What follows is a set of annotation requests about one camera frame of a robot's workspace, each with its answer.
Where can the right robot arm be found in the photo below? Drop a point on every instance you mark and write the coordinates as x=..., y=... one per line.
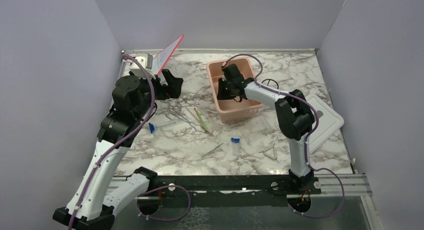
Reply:
x=295, y=117

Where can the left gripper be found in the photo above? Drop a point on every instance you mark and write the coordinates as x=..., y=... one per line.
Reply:
x=173, y=90

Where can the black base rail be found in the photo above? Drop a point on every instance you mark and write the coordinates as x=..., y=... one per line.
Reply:
x=211, y=191

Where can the metal crucible tongs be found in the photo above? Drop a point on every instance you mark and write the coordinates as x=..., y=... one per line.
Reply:
x=174, y=111

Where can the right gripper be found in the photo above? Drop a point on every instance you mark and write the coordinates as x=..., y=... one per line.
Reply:
x=221, y=95

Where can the red framed whiteboard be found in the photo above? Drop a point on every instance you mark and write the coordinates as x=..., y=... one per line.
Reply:
x=160, y=59

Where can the two blue capped vials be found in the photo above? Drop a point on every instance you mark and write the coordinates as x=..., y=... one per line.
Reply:
x=235, y=143

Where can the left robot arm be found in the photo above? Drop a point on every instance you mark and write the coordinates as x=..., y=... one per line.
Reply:
x=134, y=99

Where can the white plastic lid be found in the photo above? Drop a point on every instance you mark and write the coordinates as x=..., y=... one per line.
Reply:
x=329, y=121

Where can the white tubing pieces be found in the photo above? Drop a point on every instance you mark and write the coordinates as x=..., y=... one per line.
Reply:
x=270, y=153

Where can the green red yellow stirring rods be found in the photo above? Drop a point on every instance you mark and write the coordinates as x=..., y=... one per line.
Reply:
x=202, y=122

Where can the pink plastic bin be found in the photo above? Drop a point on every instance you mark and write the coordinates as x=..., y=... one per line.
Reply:
x=232, y=110

